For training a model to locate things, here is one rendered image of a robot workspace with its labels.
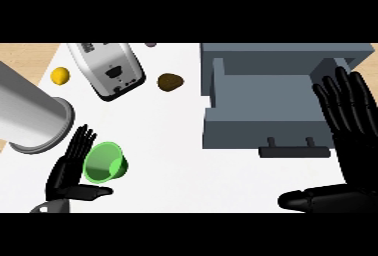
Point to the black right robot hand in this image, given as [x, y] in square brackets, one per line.
[354, 146]

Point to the green cup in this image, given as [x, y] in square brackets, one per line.
[105, 162]

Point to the grey open drawer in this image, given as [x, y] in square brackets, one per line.
[260, 110]

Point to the silver toaster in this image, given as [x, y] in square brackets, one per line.
[109, 70]

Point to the large silver cylinder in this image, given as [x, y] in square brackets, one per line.
[29, 113]

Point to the small dark object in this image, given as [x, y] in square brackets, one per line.
[150, 44]

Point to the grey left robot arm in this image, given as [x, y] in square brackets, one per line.
[50, 206]

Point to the grey cabinet body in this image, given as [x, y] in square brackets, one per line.
[289, 56]

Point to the brown round fruit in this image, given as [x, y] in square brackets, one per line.
[170, 82]

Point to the yellow lemon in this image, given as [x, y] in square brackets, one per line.
[59, 75]

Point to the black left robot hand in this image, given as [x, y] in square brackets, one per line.
[66, 173]

